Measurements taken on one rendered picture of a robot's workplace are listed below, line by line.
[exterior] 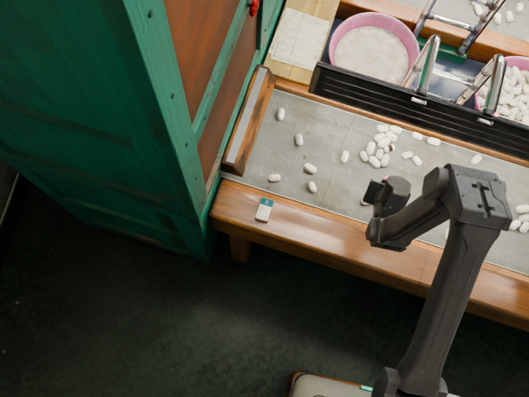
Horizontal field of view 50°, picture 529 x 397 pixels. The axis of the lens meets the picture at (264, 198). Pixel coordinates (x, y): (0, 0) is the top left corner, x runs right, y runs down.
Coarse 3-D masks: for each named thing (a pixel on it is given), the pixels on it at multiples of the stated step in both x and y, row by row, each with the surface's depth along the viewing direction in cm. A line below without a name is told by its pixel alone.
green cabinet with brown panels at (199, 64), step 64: (0, 0) 63; (64, 0) 56; (128, 0) 53; (192, 0) 78; (0, 64) 83; (64, 64) 75; (128, 64) 64; (192, 64) 89; (256, 64) 153; (0, 128) 122; (64, 128) 101; (128, 128) 88; (192, 128) 98; (128, 192) 137; (192, 192) 118
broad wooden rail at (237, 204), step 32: (224, 192) 152; (256, 192) 154; (224, 224) 156; (256, 224) 150; (288, 224) 151; (320, 224) 151; (352, 224) 152; (320, 256) 155; (352, 256) 149; (384, 256) 150; (416, 256) 150; (416, 288) 155; (480, 288) 148; (512, 288) 149; (512, 320) 154
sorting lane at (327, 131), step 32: (288, 96) 163; (288, 128) 160; (320, 128) 161; (352, 128) 161; (256, 160) 158; (288, 160) 158; (320, 160) 158; (352, 160) 159; (448, 160) 160; (288, 192) 156; (320, 192) 156; (352, 192) 156; (416, 192) 157; (512, 192) 158; (448, 224) 155; (512, 256) 153
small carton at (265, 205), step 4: (264, 200) 150; (268, 200) 150; (272, 200) 150; (260, 204) 150; (264, 204) 150; (268, 204) 150; (272, 204) 150; (260, 208) 150; (264, 208) 150; (268, 208) 150; (260, 212) 149; (264, 212) 149; (268, 212) 149; (256, 216) 149; (260, 216) 149; (264, 216) 149; (268, 216) 149; (260, 220) 150; (264, 220) 149
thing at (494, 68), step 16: (432, 48) 126; (416, 64) 140; (432, 64) 125; (496, 64) 126; (464, 80) 141; (480, 80) 138; (496, 80) 124; (464, 96) 147; (496, 96) 124; (480, 112) 124
